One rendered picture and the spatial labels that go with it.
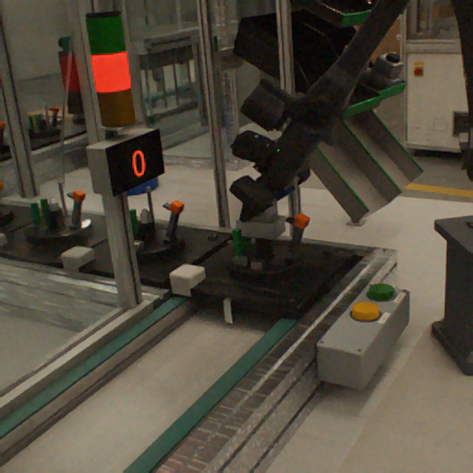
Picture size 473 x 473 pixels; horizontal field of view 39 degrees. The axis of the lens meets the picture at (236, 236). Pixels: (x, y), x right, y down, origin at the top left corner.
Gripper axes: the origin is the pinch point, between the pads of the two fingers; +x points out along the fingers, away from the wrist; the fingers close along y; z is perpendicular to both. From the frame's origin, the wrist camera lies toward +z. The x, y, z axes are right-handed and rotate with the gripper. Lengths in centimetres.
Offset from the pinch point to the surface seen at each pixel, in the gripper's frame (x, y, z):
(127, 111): -10.0, 19.2, 18.8
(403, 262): 9.6, -33.0, -25.5
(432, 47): 72, -416, 50
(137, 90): 38, -60, 62
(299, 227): -2.2, 0.9, -8.4
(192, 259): 17.8, 1.6, 4.0
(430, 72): 89, -418, 41
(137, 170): -3.2, 19.4, 13.4
